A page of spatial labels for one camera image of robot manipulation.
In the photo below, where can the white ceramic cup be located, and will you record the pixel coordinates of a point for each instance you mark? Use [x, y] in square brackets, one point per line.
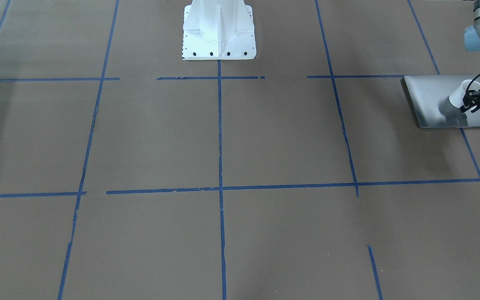
[457, 97]

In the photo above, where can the grey closed laptop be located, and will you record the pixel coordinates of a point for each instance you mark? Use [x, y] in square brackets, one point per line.
[436, 101]

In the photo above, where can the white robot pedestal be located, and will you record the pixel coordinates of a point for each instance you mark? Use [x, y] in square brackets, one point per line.
[218, 30]

